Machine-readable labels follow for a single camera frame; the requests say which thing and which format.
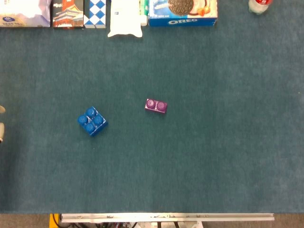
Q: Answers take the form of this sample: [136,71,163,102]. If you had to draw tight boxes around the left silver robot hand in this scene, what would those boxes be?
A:
[0,105,6,143]

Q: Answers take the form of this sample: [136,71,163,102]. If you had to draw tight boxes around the purple building block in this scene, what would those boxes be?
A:
[144,98,168,116]

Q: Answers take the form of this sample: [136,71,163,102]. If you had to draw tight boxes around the blue building block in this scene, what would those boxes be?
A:
[77,106,109,137]

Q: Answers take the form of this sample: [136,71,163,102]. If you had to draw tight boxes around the white lilac tissue pack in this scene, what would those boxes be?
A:
[0,0,52,28]

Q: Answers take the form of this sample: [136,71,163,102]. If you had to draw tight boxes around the black red pagoda box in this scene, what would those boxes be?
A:
[51,0,84,30]

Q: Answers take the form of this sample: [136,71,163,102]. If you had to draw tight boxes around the blue white checkered box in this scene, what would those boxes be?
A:
[83,0,107,29]

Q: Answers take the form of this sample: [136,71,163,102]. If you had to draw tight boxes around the white plastic pouch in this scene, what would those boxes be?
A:
[107,0,143,38]

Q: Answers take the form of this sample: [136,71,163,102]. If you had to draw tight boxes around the green white tube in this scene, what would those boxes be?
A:
[140,0,149,26]

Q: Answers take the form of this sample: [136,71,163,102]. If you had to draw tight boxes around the teal felt table cloth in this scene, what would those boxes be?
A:
[0,0,304,214]

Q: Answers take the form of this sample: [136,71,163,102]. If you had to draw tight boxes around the blue Oreo cookie box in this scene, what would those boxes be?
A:
[147,0,218,27]

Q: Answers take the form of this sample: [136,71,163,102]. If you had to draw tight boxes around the tangled wires under rail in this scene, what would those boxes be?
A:
[71,222,138,228]

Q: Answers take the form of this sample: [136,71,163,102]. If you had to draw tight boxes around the aluminium profile rail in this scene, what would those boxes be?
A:
[59,213,275,223]

